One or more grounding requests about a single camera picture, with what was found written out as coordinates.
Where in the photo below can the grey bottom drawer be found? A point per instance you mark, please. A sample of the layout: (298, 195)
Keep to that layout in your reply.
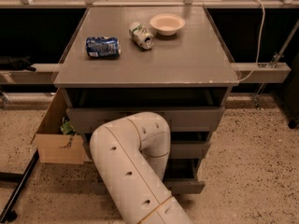
(180, 176)

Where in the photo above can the grey drawer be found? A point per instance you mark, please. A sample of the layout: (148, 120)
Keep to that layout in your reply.
(180, 176)
(187, 119)
(176, 150)

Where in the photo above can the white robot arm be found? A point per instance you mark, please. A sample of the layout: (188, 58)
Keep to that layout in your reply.
(131, 155)

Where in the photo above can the grey drawer cabinet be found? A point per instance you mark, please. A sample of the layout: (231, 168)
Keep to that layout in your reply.
(188, 69)

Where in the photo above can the grey middle drawer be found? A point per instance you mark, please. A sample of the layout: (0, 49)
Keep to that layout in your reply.
(176, 150)

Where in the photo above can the grey top drawer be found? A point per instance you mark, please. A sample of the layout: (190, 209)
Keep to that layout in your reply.
(187, 119)

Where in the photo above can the green white soda can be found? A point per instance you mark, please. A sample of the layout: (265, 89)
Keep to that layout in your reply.
(141, 35)

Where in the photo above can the blue crushed soda can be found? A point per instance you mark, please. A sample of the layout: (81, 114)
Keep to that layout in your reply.
(102, 47)

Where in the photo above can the white paper bowl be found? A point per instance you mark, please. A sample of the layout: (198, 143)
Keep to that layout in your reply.
(167, 24)

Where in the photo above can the green packet in box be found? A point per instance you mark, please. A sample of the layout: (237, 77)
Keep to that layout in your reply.
(67, 128)

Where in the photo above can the cardboard box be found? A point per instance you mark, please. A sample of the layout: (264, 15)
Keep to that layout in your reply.
(53, 145)

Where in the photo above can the diagonal metal strut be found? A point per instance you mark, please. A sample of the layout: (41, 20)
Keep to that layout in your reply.
(275, 64)

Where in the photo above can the black object on ledge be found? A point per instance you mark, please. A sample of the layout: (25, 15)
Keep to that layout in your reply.
(10, 63)

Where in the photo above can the metal frame rail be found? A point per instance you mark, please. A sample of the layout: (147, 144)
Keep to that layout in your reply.
(248, 72)

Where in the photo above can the black floor rail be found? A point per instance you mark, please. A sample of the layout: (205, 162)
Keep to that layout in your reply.
(8, 213)

